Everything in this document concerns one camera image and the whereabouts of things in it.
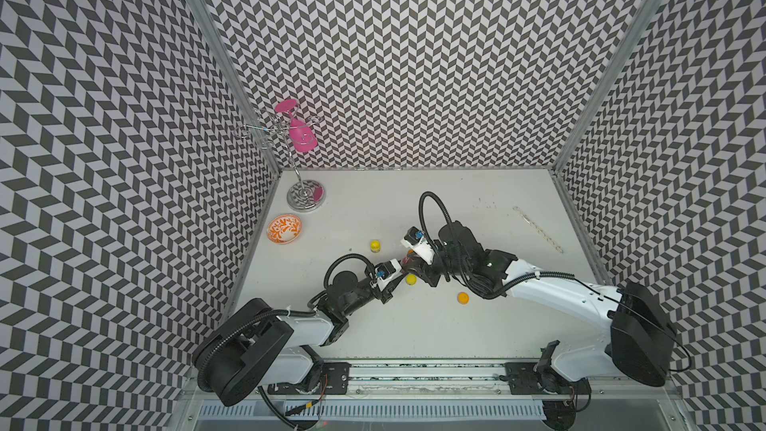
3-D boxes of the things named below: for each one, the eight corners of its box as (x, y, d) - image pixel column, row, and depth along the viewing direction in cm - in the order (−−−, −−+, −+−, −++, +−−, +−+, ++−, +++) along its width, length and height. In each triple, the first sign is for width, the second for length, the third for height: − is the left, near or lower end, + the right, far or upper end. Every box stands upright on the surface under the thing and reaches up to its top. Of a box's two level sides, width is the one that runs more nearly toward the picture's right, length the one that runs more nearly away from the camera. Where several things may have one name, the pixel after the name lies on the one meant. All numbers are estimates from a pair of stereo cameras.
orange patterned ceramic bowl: (267, 244, 99) (263, 237, 96) (275, 222, 105) (271, 214, 102) (298, 245, 99) (294, 238, 96) (303, 222, 105) (300, 215, 102)
